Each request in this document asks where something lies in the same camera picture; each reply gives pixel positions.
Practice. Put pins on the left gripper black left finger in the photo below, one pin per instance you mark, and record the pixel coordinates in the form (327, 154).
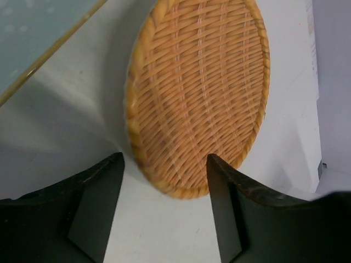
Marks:
(69, 221)

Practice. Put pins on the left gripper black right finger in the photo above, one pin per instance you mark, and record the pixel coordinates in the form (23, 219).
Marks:
(255, 223)

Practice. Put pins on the orange woven round plate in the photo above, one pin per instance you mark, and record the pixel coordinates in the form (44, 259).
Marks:
(197, 83)

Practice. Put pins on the celadon rectangular plate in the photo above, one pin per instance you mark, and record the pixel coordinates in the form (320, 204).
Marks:
(32, 31)

